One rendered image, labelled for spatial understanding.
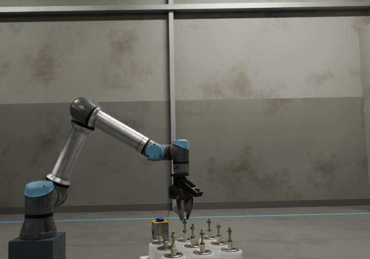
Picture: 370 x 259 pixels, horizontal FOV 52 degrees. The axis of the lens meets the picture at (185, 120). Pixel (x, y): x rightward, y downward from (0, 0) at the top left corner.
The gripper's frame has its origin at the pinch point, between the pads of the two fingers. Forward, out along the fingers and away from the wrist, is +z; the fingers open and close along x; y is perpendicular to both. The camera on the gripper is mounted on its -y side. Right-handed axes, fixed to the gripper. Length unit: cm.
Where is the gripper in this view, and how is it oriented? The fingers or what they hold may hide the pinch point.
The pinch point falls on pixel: (185, 217)
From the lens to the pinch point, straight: 179.1
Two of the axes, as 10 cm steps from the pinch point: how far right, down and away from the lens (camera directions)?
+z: 0.2, 10.0, -0.9
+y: -7.3, 0.8, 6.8
